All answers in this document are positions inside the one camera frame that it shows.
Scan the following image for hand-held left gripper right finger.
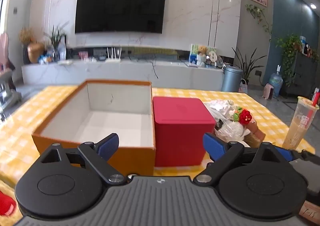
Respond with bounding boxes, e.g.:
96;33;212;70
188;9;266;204
194;133;284;188

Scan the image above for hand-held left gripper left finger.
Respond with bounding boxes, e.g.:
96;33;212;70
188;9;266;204
39;133;125;186

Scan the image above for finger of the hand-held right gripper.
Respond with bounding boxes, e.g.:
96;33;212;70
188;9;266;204
274;148;320;164

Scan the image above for white plastic bag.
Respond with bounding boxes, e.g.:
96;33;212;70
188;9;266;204
207;99;248;141

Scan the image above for orange cardboard box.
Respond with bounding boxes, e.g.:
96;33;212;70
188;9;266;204
32;79;157;176

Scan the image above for brown towel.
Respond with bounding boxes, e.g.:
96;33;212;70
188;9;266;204
244;126;266;147

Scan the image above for red crochet flower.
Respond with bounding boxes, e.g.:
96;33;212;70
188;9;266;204
234;106;253;125

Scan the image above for milk tea cup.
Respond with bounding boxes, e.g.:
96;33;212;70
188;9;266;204
282;87;320;150

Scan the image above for red box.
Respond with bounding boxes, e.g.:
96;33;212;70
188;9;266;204
152;96;217;167

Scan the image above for pink heater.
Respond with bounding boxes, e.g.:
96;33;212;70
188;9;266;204
262;83;275;99

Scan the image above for grey metal trash can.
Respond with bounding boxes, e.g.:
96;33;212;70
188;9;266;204
221;65;243;92

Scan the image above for white marble tv console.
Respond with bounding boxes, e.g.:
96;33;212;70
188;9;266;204
21;59;224;91

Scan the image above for blue water jug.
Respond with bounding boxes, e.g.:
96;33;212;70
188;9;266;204
269;65;283;96

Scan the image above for dark cabinet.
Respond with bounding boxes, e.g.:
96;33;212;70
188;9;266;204
291;51;320;96

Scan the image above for long-leaf floor plant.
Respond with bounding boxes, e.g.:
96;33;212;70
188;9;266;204
231;47;265;86

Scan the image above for white router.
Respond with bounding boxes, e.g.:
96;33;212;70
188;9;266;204
105;47;122;62

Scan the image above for yellow checkered tablecloth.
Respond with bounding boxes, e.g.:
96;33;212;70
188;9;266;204
0;85;316;226

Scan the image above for brown teddy bear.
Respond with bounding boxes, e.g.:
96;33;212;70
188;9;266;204
197;45;208;66

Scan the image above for blue and green painting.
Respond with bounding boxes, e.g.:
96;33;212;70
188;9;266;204
189;44;217;66

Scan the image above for bushy green pot plant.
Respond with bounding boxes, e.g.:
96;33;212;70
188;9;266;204
275;34;303;86

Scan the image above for blue snack bag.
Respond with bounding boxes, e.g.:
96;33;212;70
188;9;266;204
37;54;53;64

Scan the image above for red cloth item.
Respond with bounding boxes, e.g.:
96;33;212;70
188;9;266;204
0;190;17;216

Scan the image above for green plant in glass vase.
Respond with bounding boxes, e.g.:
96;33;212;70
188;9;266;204
45;24;68;61

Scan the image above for golden vase with dried grass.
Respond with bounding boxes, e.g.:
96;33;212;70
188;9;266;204
19;27;45;64

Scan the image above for hanging vine plant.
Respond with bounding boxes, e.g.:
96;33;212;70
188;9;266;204
245;4;273;41

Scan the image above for black cable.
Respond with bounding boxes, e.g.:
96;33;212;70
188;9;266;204
129;52;159;79

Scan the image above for black wall television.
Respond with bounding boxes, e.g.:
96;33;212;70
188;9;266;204
75;0;167;34

